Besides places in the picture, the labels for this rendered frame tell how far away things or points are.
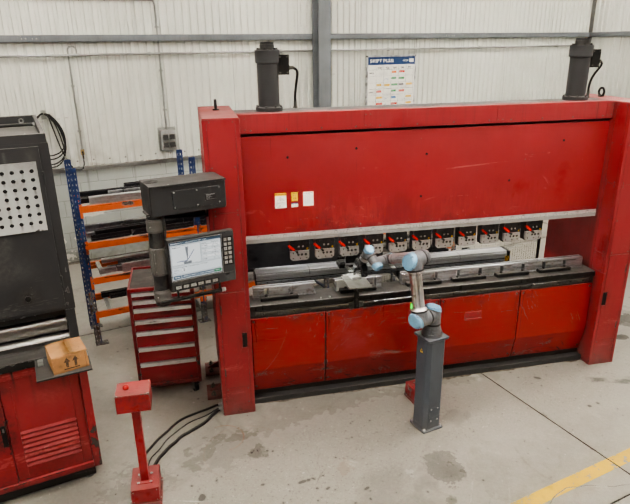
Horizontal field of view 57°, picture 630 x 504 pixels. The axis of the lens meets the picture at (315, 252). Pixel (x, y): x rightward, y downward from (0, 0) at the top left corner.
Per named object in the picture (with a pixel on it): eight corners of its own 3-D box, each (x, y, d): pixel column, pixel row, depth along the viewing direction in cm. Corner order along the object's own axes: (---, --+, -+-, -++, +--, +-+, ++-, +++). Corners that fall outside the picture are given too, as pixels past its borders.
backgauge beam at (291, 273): (255, 285, 478) (255, 274, 474) (253, 279, 491) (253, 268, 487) (509, 261, 523) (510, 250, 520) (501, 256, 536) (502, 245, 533)
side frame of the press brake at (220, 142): (224, 416, 456) (201, 119, 378) (217, 362, 535) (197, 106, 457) (255, 412, 461) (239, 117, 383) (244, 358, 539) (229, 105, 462)
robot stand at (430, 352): (442, 427, 440) (449, 336, 414) (423, 434, 432) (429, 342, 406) (428, 414, 455) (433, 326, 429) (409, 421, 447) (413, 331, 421)
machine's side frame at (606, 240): (588, 365, 521) (632, 102, 443) (534, 323, 599) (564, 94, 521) (612, 362, 526) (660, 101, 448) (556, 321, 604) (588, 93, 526)
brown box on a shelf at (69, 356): (36, 383, 325) (32, 363, 321) (34, 362, 347) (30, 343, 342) (92, 369, 337) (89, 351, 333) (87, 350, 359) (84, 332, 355)
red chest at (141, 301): (141, 402, 475) (126, 290, 442) (144, 370, 522) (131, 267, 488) (203, 394, 485) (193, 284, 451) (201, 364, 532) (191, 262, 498)
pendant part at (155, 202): (161, 314, 379) (146, 187, 350) (151, 300, 399) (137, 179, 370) (233, 297, 402) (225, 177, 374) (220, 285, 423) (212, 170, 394)
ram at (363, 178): (243, 244, 435) (237, 137, 408) (242, 241, 443) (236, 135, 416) (595, 215, 495) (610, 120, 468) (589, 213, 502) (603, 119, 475)
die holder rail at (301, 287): (253, 299, 453) (252, 288, 450) (252, 296, 458) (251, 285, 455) (315, 293, 463) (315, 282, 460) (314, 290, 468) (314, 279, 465)
